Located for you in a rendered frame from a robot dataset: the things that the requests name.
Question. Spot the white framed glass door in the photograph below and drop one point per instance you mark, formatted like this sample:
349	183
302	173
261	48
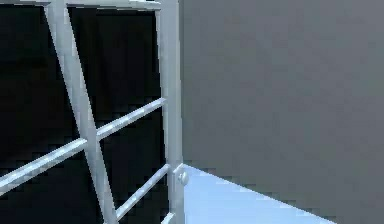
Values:
170	86

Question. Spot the white round door knob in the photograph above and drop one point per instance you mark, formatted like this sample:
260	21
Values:
183	177

